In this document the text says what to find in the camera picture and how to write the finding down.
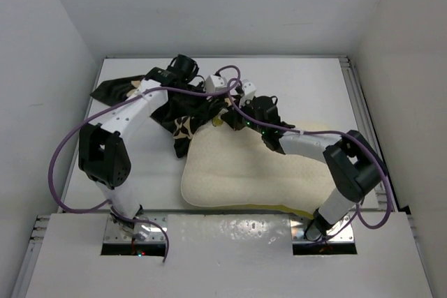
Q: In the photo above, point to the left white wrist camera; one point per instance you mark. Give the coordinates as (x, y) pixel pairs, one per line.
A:
(215, 84)

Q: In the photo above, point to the cream foam pillow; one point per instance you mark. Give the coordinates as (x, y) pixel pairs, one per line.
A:
(234, 169)

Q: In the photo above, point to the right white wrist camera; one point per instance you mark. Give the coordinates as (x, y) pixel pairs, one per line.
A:
(249, 89)

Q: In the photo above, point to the white front cover board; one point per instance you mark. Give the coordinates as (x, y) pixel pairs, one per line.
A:
(226, 256)

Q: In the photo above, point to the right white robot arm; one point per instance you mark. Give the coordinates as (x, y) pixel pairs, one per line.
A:
(354, 166)

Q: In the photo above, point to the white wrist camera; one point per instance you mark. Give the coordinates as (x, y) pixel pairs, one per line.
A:
(215, 84)
(249, 89)

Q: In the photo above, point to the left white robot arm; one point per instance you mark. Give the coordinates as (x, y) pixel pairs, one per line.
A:
(103, 156)

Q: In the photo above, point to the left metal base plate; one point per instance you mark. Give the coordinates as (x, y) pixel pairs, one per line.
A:
(121, 232)

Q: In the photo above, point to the black floral pillowcase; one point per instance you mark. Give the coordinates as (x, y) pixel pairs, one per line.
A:
(173, 116)

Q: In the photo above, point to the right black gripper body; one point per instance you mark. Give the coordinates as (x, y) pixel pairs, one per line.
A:
(244, 121)

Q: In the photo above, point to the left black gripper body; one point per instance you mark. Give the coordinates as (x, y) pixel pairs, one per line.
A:
(201, 101)

